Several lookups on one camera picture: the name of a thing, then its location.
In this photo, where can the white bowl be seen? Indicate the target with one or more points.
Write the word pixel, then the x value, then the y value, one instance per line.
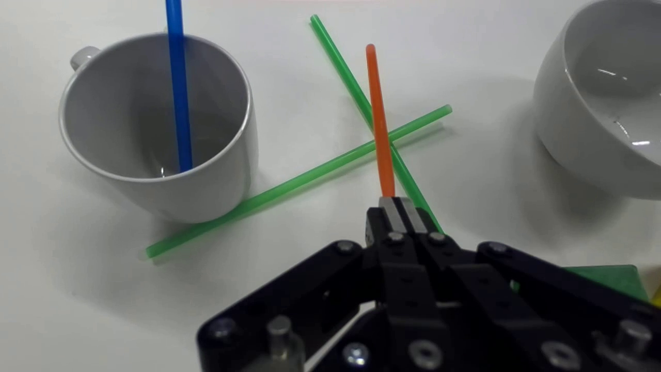
pixel 599 117

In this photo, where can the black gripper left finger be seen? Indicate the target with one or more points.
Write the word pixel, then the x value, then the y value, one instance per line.
pixel 310 310

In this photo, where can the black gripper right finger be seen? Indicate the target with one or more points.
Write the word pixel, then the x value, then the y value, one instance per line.
pixel 549 296

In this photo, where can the blue straw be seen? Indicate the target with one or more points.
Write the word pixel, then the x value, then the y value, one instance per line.
pixel 179 83

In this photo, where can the white mug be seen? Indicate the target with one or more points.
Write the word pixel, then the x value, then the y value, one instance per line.
pixel 228 172

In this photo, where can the green cube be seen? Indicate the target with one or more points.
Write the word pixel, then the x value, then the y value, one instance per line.
pixel 611 281

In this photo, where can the green straw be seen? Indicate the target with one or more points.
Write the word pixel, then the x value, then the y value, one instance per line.
pixel 344 70
pixel 289 187

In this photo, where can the red straw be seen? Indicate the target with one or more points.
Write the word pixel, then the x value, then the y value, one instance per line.
pixel 381 124

